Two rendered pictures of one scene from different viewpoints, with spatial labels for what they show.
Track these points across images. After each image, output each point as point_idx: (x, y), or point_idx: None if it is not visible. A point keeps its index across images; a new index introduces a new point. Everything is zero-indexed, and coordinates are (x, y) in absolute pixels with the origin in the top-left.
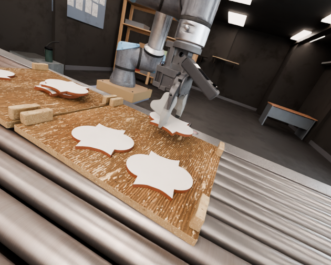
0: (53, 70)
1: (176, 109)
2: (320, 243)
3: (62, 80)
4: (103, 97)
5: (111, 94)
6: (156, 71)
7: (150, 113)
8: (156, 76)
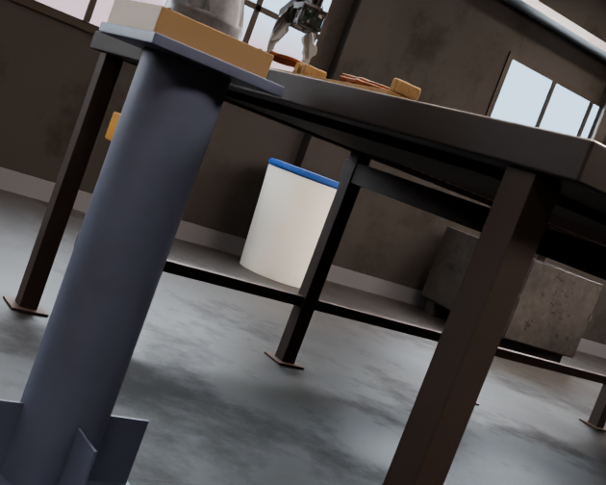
0: (374, 91)
1: (273, 41)
2: None
3: (375, 83)
4: (326, 74)
5: (313, 66)
6: (324, 18)
7: (302, 62)
8: (322, 23)
